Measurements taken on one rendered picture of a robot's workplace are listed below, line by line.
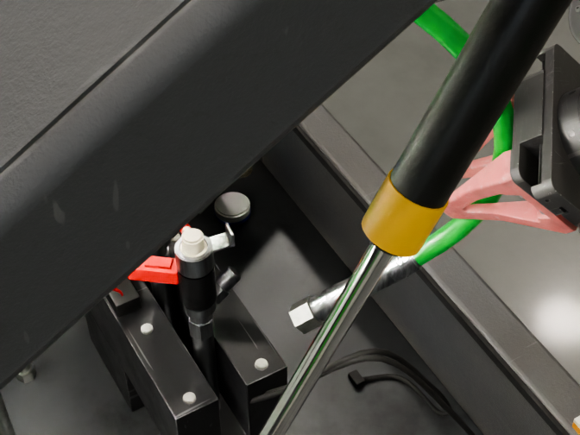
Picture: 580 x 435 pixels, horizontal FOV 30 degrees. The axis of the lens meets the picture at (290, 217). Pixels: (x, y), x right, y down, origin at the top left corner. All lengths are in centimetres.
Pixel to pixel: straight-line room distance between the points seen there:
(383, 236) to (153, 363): 58
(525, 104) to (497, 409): 41
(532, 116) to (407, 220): 32
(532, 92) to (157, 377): 40
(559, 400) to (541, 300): 132
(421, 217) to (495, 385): 67
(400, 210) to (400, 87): 234
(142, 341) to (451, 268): 29
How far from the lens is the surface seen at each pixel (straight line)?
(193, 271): 79
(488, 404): 99
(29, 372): 107
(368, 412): 103
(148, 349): 89
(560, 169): 60
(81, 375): 107
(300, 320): 73
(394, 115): 257
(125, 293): 91
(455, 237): 69
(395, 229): 31
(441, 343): 102
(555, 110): 62
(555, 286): 226
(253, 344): 88
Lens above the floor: 169
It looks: 47 degrees down
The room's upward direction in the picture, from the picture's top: straight up
